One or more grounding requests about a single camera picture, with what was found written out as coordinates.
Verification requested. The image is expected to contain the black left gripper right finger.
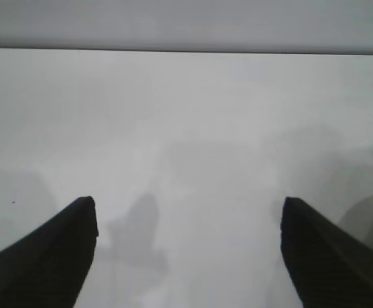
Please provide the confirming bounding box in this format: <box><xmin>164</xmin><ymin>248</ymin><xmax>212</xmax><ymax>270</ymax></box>
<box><xmin>280</xmin><ymin>196</ymin><xmax>373</xmax><ymax>308</ymax></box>

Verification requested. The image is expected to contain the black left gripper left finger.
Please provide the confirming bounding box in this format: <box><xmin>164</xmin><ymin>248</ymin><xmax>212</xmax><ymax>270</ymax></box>
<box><xmin>0</xmin><ymin>195</ymin><xmax>100</xmax><ymax>308</ymax></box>

